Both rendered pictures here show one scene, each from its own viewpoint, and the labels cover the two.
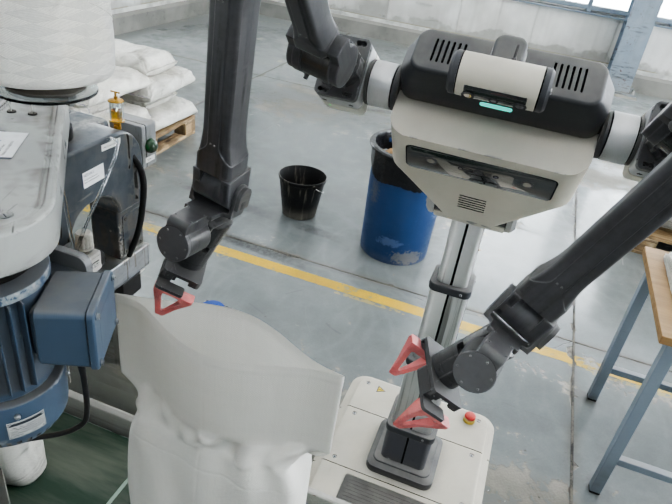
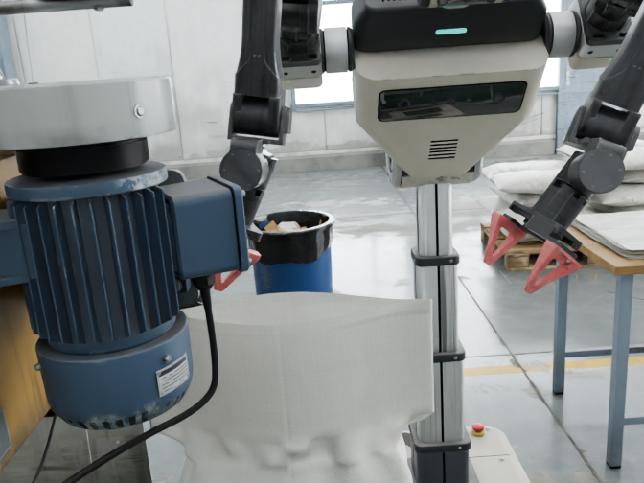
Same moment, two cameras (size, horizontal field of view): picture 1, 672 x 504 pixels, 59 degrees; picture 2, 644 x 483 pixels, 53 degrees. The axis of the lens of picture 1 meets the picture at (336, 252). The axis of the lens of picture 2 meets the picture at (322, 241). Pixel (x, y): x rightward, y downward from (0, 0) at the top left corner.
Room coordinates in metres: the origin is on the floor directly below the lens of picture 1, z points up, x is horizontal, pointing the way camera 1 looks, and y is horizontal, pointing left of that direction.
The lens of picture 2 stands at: (-0.09, 0.36, 1.42)
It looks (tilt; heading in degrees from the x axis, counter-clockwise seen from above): 15 degrees down; 345
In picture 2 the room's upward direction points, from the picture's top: 4 degrees counter-clockwise
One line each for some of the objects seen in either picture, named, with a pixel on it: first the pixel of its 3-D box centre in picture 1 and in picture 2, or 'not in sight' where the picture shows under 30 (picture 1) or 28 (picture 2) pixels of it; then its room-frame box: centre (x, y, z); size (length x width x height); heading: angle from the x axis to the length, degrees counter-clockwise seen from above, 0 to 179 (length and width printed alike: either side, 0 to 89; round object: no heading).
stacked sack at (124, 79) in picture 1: (94, 82); not in sight; (3.59, 1.63, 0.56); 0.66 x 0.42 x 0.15; 165
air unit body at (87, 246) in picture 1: (87, 268); not in sight; (0.85, 0.43, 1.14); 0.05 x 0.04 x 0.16; 165
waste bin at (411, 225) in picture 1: (403, 198); (293, 279); (3.08, -0.33, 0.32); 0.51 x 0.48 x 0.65; 165
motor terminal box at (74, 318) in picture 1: (79, 324); (201, 237); (0.59, 0.31, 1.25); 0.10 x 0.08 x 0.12; 10
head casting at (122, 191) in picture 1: (37, 185); not in sight; (1.00, 0.58, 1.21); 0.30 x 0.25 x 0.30; 75
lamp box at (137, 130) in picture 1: (133, 140); not in sight; (1.11, 0.43, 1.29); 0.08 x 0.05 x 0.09; 75
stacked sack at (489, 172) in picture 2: not in sight; (529, 171); (3.97, -2.36, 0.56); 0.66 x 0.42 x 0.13; 69
